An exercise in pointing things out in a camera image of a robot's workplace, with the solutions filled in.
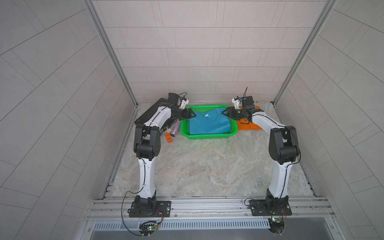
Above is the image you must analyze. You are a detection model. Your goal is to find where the left circuit board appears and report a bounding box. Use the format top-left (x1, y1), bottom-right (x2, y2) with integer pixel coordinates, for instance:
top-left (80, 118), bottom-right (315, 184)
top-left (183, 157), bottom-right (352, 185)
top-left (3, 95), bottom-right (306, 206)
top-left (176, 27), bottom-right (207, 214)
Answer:
top-left (139, 221), bottom-right (160, 237)

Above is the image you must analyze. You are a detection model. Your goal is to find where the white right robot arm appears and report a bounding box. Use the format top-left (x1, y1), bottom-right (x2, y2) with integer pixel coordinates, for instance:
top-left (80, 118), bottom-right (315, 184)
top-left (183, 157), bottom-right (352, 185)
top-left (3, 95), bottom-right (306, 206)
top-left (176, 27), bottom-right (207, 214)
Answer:
top-left (222, 96), bottom-right (301, 212)

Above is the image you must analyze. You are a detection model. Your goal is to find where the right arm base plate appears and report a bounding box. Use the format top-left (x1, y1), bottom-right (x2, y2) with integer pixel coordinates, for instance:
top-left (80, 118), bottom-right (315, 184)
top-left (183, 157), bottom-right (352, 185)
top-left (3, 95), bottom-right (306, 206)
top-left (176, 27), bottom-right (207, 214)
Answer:
top-left (249, 197), bottom-right (292, 217)

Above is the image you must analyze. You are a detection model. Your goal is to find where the circuit board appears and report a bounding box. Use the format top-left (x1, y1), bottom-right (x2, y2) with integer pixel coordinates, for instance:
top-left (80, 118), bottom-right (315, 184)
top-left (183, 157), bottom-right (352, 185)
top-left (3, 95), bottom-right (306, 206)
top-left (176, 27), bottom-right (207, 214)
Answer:
top-left (269, 218), bottom-right (285, 235)
top-left (139, 221), bottom-right (160, 237)

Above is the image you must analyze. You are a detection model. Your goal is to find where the left aluminium corner post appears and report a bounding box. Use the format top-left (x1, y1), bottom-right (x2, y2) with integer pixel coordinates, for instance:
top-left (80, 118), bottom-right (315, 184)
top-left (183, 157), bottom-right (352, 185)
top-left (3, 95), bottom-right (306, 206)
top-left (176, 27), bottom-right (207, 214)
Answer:
top-left (83, 0), bottom-right (139, 108)

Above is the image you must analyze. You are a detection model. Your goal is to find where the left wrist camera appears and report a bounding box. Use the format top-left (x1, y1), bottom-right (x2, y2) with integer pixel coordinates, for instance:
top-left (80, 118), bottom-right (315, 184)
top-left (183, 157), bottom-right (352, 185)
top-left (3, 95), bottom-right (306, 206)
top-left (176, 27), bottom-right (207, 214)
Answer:
top-left (168, 92), bottom-right (189, 109)

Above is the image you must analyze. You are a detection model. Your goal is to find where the orange curved wooden block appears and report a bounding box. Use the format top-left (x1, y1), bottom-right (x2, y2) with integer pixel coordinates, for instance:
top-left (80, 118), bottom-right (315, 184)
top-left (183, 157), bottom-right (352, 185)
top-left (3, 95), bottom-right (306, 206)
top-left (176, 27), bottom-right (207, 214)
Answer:
top-left (165, 133), bottom-right (173, 143)

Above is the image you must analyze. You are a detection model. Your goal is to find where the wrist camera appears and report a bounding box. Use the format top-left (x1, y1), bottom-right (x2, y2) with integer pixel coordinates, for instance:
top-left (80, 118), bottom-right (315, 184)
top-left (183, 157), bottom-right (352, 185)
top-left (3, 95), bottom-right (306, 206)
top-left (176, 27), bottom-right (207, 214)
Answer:
top-left (168, 92), bottom-right (189, 109)
top-left (232, 97), bottom-right (243, 109)

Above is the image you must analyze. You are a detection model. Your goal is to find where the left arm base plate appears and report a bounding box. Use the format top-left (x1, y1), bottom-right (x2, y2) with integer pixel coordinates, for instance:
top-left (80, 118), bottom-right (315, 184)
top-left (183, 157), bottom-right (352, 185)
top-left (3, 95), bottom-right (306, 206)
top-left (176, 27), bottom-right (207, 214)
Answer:
top-left (128, 201), bottom-right (172, 218)

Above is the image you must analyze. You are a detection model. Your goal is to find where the right circuit board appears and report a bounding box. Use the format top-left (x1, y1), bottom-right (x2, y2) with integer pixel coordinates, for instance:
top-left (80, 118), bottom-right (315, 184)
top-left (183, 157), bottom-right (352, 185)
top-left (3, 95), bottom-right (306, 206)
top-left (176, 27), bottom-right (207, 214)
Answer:
top-left (269, 218), bottom-right (285, 235)

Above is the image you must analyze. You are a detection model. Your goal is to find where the blue t-shirt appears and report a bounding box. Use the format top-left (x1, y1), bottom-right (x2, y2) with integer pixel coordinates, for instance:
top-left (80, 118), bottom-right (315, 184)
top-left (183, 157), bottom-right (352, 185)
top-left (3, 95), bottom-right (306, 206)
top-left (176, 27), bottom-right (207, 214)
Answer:
top-left (189, 108), bottom-right (231, 135)

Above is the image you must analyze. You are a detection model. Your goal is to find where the aluminium rail frame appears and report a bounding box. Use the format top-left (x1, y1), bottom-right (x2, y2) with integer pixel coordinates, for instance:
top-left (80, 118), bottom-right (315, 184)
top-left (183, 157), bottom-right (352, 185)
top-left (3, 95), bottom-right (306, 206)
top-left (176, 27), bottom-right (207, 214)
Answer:
top-left (84, 196), bottom-right (336, 232)

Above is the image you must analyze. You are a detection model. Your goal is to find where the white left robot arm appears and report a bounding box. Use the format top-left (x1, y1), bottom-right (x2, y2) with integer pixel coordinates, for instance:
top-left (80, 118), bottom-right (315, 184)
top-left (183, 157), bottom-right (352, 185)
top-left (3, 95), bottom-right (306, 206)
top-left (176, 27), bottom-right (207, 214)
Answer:
top-left (134, 98), bottom-right (196, 212)

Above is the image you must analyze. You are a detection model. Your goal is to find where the aluminium corner post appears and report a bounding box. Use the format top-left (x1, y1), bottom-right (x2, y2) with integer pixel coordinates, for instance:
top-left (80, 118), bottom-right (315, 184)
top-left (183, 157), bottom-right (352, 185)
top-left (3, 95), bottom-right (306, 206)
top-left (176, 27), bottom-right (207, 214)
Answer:
top-left (273, 0), bottom-right (338, 106)
top-left (83, 0), bottom-right (139, 108)

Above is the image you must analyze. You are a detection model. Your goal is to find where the orange t-shirt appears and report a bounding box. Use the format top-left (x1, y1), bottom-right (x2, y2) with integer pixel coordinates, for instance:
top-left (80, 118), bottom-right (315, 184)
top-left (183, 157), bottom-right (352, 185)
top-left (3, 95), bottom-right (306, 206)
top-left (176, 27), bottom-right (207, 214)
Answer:
top-left (237, 119), bottom-right (262, 130)

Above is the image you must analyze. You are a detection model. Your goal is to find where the black ribbed hard case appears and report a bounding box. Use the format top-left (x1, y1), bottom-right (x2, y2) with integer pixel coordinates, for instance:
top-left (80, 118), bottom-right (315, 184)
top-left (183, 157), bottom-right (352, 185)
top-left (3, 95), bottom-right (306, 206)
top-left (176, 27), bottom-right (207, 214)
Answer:
top-left (135, 98), bottom-right (178, 134)

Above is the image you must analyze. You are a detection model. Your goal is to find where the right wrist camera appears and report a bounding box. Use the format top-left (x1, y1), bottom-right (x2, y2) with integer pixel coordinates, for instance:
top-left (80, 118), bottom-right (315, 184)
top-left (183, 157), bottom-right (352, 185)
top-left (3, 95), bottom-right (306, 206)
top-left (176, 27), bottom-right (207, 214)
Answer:
top-left (232, 97), bottom-right (243, 109)

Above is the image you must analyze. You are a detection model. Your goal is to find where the right aluminium corner post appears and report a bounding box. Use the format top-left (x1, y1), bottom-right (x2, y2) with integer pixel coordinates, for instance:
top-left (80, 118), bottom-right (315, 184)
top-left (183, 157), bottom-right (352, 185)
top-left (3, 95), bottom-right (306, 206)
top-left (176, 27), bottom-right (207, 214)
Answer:
top-left (273, 0), bottom-right (338, 106)

